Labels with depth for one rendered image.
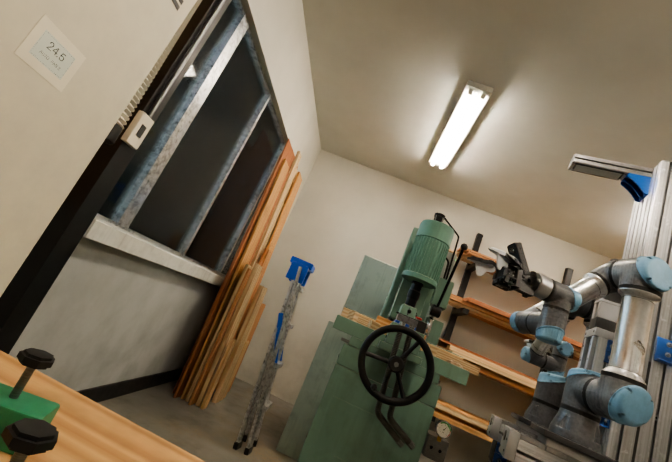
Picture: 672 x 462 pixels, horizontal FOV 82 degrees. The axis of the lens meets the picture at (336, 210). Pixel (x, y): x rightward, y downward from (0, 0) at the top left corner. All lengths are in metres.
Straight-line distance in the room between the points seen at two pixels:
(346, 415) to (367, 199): 3.11
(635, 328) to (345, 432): 1.10
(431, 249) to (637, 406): 0.93
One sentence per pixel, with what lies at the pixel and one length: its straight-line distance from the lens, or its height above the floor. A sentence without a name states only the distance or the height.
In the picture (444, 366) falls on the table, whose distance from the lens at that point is 1.81.
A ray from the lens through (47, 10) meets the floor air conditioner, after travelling 1.05.
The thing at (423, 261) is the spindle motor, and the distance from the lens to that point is 1.91.
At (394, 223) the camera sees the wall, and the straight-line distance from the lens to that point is 4.48.
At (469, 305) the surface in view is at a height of 1.53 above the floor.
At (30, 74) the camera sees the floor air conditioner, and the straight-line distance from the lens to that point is 1.04.
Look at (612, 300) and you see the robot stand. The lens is 1.98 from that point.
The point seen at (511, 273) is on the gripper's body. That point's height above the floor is 1.21.
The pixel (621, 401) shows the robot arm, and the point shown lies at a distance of 1.51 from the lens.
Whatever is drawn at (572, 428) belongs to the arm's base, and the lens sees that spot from 1.62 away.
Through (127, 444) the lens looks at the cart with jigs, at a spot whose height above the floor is 0.53.
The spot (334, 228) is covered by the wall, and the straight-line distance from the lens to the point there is 4.43.
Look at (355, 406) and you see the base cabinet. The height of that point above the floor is 0.59.
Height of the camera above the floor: 0.84
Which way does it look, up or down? 16 degrees up
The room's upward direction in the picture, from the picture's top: 24 degrees clockwise
